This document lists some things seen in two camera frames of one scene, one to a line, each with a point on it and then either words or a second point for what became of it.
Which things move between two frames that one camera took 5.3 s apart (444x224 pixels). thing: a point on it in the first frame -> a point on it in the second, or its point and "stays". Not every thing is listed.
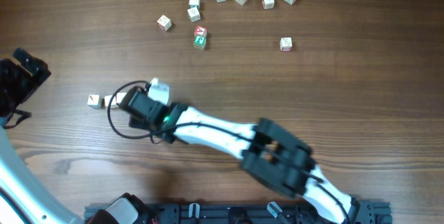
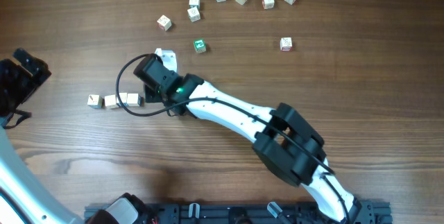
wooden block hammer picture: [95, 101] stays
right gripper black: [135, 122] -> [150, 96]
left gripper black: [27, 84] stays
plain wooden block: [113, 104] stays
